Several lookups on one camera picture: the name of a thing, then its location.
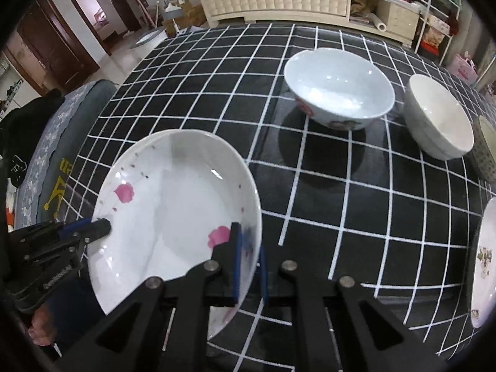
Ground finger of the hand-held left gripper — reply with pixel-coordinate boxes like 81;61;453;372
23;236;91;270
10;218;112;249

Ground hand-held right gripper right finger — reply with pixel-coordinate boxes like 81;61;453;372
259;246;450;372

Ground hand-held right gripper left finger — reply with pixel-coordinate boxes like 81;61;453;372
50;223;243;372

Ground white plate with pink flowers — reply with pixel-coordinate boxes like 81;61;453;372
87;130;263;341

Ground white bowl with red flowers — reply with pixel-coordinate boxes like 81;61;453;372
284;47;396;131

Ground white plate with cartoon print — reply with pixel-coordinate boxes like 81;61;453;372
470;197;496;329

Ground plain white bowl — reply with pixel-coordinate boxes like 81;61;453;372
403;74;475;161

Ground grey patterned bowl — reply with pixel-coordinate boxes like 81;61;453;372
470;115;496;184

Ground person's left hand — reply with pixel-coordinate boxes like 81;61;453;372
29;304;59;346

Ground person's blue trousers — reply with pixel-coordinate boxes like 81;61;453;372
48;275;107;357

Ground grey printed seat cushion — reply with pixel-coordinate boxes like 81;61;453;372
15;79;117;237

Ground black white-grid tablecloth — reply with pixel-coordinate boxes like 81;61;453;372
58;23;496;361

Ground brown wooden door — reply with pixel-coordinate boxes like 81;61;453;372
15;0;102;86

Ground stack of cardboard boxes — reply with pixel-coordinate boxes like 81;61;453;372
162;0;207;38

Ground cream tufted low cabinet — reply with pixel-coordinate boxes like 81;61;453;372
199;0;423;47

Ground white paper roll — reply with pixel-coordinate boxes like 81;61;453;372
369;11;388;34

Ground pink bag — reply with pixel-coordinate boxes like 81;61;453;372
450;52;480;85

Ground white metal rack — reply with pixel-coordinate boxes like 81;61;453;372
410;0;464;66

